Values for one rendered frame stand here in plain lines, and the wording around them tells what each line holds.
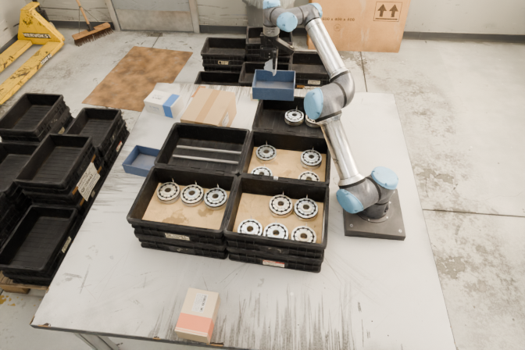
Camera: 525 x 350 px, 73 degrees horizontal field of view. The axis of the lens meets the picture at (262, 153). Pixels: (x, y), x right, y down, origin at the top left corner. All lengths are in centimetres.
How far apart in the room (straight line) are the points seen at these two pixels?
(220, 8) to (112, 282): 349
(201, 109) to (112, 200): 67
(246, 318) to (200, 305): 19
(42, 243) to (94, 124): 93
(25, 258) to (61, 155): 64
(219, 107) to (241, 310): 108
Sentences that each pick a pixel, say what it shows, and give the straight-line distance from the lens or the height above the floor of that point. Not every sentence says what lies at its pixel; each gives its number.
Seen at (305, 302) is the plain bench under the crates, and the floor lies 70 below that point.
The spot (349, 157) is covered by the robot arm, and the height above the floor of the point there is 107.
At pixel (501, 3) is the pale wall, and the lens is 485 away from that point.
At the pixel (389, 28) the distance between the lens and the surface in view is 432.
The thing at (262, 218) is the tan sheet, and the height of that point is 83.
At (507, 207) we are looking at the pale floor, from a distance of 310.
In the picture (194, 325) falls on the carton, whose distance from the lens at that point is 145.
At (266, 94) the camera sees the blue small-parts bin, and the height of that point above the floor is 109.
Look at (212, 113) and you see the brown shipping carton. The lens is 201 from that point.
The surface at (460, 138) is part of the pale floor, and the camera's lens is 346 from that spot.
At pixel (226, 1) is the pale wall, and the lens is 447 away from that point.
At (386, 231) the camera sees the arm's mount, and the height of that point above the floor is 74.
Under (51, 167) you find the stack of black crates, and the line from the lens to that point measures 258.
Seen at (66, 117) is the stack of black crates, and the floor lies 44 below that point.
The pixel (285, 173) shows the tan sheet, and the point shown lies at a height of 83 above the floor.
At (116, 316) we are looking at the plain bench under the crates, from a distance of 163.
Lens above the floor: 213
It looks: 46 degrees down
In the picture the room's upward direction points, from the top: 2 degrees counter-clockwise
